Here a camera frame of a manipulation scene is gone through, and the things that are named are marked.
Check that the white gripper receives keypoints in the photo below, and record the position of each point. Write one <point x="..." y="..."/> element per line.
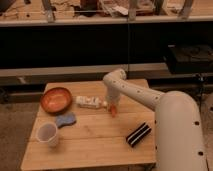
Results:
<point x="112" y="96"/>

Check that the orange pepper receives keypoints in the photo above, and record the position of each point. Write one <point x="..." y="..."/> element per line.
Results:
<point x="113" y="110"/>

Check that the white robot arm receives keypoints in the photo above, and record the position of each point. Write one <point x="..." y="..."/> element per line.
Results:
<point x="179" y="142"/>

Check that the white plastic bottle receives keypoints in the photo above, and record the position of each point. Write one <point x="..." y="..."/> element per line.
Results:
<point x="90" y="102"/>

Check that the black white striped block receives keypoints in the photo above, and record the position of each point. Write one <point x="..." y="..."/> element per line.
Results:
<point x="137" y="135"/>

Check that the wooden table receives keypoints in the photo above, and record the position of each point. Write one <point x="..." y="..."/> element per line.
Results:
<point x="97" y="139"/>

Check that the blue sponge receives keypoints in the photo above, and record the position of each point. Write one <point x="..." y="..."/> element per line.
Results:
<point x="65" y="120"/>

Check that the orange wooden bowl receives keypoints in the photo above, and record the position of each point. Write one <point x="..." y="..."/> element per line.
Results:
<point x="56" y="100"/>

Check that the white plastic cup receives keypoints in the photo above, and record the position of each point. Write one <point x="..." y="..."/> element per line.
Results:
<point x="48" y="134"/>

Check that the black box on shelf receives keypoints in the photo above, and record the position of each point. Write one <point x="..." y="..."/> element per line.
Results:
<point x="182" y="59"/>

